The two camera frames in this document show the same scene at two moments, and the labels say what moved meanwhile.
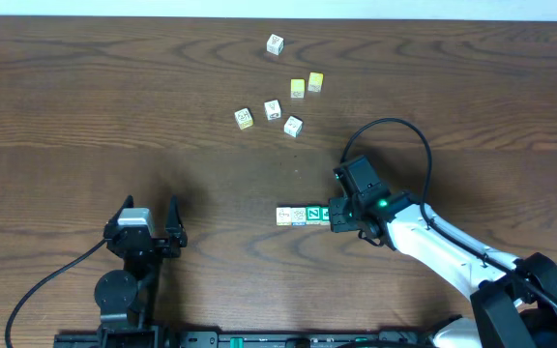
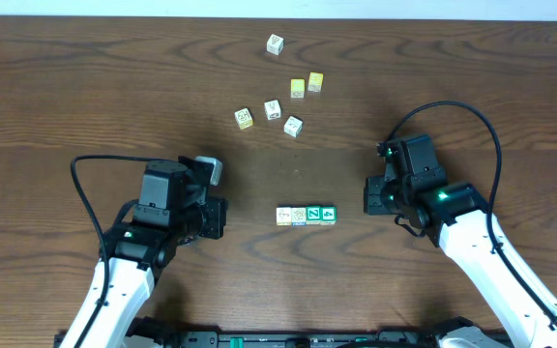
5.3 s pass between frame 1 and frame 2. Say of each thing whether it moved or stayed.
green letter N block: stayed
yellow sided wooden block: stayed
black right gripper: moved
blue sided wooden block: stayed
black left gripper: moved
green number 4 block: stayed
